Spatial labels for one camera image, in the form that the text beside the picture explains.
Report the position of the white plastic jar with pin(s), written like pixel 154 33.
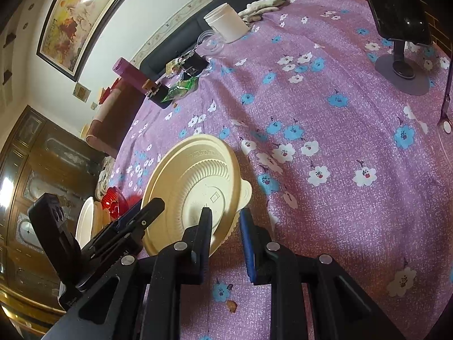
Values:
pixel 230 24

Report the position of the large white foam bowl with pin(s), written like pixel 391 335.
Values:
pixel 85 219

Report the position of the framed horse painting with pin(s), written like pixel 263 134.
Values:
pixel 78 21

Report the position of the green plastic wrapper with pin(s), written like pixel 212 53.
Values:
pixel 182 88

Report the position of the yellow packet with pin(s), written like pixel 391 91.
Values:
pixel 171 66

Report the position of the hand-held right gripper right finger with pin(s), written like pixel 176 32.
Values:
pixel 246 244

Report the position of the small framed wall plaque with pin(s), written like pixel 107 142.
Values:
pixel 82 91

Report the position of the brown patterned cushion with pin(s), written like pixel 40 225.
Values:
pixel 104 177

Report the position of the grey tablet stand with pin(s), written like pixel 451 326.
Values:
pixel 403 78

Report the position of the beige plastic bowl with tab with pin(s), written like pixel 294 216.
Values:
pixel 198 191

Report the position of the black jar with wooden cork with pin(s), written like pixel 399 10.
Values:
pixel 159 97

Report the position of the brown food crumb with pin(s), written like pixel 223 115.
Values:
pixel 231 305

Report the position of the small black device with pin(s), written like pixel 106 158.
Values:
pixel 194 65

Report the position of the purple floral tablecloth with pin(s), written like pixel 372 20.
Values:
pixel 318 113

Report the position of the large red scalloped plate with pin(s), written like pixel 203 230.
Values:
pixel 113 202

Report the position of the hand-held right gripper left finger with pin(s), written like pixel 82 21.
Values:
pixel 200 248

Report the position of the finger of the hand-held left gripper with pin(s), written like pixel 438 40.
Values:
pixel 118 221
pixel 141 223

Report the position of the purple thermos bottle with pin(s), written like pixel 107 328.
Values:
pixel 129 72

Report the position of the black leather sofa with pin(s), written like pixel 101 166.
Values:
pixel 170 42

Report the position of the brown armchair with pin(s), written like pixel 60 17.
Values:
pixel 113 124

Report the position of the dark wooden glass cabinet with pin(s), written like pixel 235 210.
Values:
pixel 42 156

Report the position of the white cloth rag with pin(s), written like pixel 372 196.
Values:
pixel 260 7

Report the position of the red and yellow papers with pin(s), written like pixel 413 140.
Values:
pixel 108 92

